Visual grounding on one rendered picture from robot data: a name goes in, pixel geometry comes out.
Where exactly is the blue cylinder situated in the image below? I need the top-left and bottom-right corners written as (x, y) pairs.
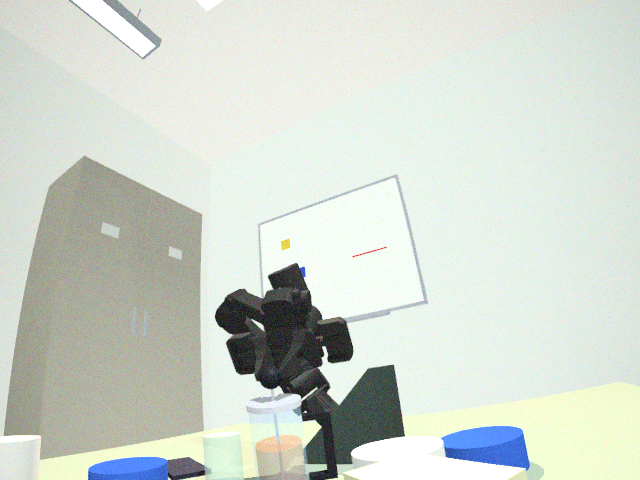
top-left (440, 426), bottom-right (530, 471)
top-left (88, 456), bottom-right (168, 480)

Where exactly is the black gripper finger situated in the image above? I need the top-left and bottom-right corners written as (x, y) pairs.
top-left (278, 328), bottom-right (323, 379)
top-left (248, 335), bottom-right (275, 381)

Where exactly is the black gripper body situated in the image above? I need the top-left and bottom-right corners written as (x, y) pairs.
top-left (226, 312), bottom-right (354, 375)

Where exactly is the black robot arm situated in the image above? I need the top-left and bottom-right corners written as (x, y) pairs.
top-left (215, 263), bottom-right (339, 416)

